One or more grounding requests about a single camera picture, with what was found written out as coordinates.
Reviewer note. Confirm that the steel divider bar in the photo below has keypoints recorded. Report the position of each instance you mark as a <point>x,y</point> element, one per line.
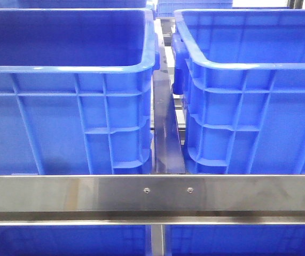
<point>168,157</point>

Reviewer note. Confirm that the blue plastic crate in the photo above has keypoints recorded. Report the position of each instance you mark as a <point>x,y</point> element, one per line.
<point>241,75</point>
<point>75,91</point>

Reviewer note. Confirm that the left rail screw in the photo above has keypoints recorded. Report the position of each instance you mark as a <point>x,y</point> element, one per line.
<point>147,190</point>

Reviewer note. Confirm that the lower left blue crate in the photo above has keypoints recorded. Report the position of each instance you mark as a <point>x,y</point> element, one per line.
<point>75,240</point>

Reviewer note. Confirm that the rear right blue crate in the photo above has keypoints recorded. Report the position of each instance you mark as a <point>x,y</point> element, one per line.
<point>166,8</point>

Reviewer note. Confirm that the steel vertical rack post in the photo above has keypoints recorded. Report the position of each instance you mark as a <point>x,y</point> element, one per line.
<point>158,240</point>

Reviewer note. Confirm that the right blue plastic crate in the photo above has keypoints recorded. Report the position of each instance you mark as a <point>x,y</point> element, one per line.
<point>241,75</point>

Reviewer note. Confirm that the lower right blue crate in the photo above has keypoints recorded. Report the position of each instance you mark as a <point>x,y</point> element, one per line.
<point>237,239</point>

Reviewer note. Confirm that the rear left blue crate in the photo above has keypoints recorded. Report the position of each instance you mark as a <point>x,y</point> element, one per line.
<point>94,4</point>

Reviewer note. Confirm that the stainless steel rack rail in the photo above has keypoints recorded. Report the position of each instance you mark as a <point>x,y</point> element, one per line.
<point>120,199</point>

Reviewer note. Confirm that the left blue plastic crate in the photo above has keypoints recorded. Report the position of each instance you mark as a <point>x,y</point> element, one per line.
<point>75,91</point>

